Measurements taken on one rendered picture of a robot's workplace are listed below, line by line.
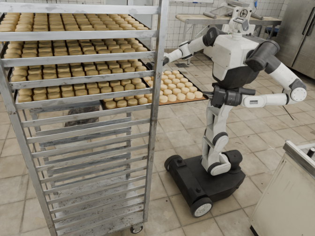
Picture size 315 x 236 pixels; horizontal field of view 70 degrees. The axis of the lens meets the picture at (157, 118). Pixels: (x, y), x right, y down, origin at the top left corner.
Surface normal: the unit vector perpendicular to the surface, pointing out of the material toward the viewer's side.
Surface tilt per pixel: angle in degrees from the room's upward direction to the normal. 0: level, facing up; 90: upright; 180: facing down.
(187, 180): 0
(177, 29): 90
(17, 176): 0
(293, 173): 90
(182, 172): 0
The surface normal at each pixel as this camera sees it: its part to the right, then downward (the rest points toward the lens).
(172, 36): 0.33, 0.55
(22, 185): 0.08, -0.83
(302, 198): -0.95, 0.10
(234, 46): -0.61, -0.46
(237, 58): -0.38, 0.43
